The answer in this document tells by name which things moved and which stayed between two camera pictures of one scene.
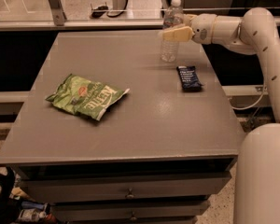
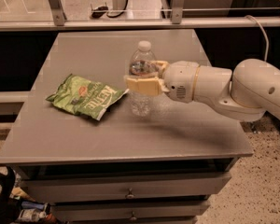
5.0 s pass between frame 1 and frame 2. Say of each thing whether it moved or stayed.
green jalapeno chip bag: stayed
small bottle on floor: stayed
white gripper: moved
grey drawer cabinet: stayed
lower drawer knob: stayed
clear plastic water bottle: moved
